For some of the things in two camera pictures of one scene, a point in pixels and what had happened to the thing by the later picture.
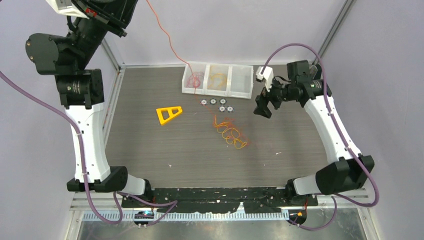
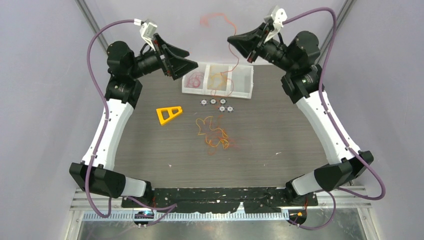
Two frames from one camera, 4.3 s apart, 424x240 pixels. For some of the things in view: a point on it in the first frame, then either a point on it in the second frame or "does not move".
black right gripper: x=262 y=101 to x=247 y=43
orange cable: x=231 y=135 to x=220 y=140
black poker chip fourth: x=222 y=108 does not move
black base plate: x=220 y=200 does not move
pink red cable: x=194 y=80 does not move
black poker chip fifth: x=230 y=109 does not move
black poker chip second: x=213 y=101 does not move
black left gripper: x=111 y=14 to x=174 y=63
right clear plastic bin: x=241 y=81 does not move
